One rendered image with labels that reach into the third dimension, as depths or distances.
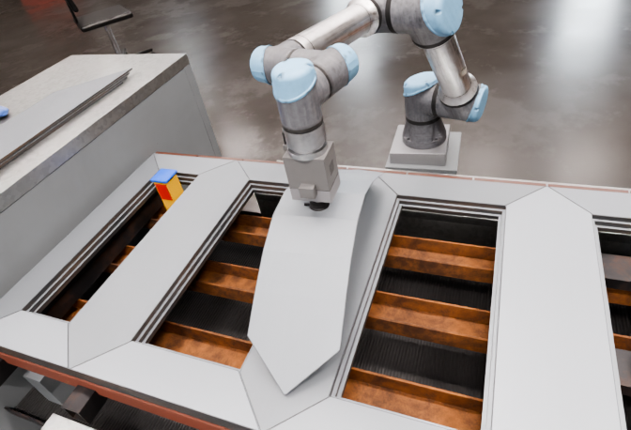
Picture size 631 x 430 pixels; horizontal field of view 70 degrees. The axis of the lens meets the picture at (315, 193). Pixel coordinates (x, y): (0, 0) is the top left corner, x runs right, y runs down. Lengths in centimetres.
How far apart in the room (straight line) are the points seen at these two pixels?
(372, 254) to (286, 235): 24
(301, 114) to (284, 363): 44
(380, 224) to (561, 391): 50
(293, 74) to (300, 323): 44
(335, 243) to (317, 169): 15
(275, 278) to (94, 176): 82
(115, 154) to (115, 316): 63
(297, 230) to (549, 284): 51
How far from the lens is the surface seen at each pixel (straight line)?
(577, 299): 101
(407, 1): 114
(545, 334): 95
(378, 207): 117
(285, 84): 75
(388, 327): 111
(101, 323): 114
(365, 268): 102
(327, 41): 101
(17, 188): 138
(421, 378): 121
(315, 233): 89
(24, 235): 142
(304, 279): 86
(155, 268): 119
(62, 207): 147
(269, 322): 88
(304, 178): 86
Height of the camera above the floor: 161
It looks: 38 degrees down
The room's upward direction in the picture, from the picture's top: 11 degrees counter-clockwise
